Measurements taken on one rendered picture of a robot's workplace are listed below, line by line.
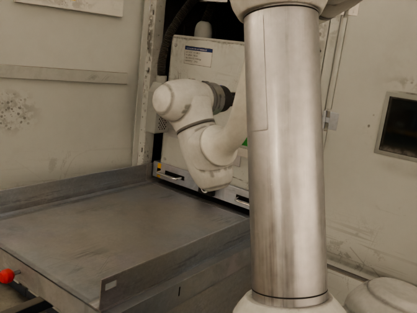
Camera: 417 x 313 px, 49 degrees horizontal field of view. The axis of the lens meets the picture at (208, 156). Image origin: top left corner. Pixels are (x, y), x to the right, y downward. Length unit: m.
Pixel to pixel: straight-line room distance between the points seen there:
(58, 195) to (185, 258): 0.55
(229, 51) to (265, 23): 0.93
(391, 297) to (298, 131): 0.29
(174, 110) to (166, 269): 0.37
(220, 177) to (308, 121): 0.53
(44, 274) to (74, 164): 0.70
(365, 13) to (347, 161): 0.38
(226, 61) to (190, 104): 0.45
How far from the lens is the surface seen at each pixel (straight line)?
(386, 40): 1.25
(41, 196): 1.47
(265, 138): 0.58
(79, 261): 1.14
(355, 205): 1.30
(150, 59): 1.70
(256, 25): 0.61
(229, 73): 1.52
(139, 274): 1.00
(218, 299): 1.28
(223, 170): 1.09
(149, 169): 1.75
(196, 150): 1.07
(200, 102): 1.12
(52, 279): 1.07
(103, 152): 1.74
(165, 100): 1.09
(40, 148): 1.66
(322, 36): 1.33
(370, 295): 0.74
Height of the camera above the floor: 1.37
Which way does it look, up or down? 13 degrees down
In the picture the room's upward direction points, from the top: 7 degrees clockwise
